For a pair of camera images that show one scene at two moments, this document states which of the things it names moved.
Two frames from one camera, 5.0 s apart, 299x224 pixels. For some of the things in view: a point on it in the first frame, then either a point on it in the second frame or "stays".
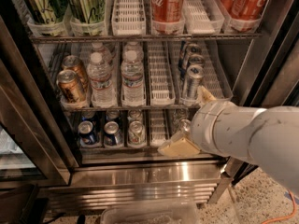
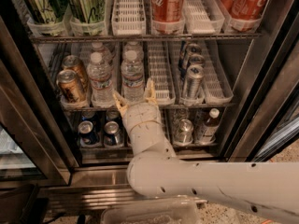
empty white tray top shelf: [129, 17] stays
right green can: [87, 3] stays
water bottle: [133, 73] stays
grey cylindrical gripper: [203, 125] -> [140, 115]
